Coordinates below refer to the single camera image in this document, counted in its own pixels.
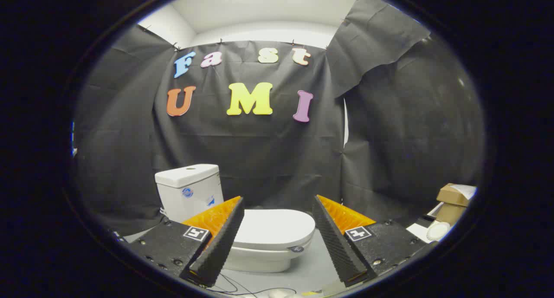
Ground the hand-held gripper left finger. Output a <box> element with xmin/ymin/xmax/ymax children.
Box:
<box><xmin>113</xmin><ymin>196</ymin><xmax>245</xmax><ymax>288</ymax></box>

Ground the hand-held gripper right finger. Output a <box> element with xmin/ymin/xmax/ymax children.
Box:
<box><xmin>312</xmin><ymin>195</ymin><xmax>433</xmax><ymax>289</ymax></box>

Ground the white toilet lid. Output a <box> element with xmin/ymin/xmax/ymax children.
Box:
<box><xmin>233</xmin><ymin>209</ymin><xmax>316</xmax><ymax>250</ymax></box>

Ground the white toilet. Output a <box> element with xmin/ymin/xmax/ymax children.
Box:
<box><xmin>155</xmin><ymin>164</ymin><xmax>316</xmax><ymax>274</ymax></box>

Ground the white toilet tank cover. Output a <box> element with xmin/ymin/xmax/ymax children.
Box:
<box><xmin>155</xmin><ymin>164</ymin><xmax>220</xmax><ymax>189</ymax></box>

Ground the white flat panel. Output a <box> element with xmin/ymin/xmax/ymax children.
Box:
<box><xmin>406</xmin><ymin>203</ymin><xmax>445</xmax><ymax>244</ymax></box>

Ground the black backdrop cloth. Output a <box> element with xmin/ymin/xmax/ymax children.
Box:
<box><xmin>73</xmin><ymin>0</ymin><xmax>484</xmax><ymax>236</ymax></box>

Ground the white round roll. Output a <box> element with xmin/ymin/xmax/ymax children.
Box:
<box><xmin>426</xmin><ymin>221</ymin><xmax>451</xmax><ymax>242</ymax></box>

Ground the brown cardboard box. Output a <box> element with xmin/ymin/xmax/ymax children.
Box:
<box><xmin>435</xmin><ymin>183</ymin><xmax>477</xmax><ymax>226</ymax></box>

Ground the thin black cable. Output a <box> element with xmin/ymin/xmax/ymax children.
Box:
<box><xmin>207</xmin><ymin>272</ymin><xmax>298</xmax><ymax>297</ymax></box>

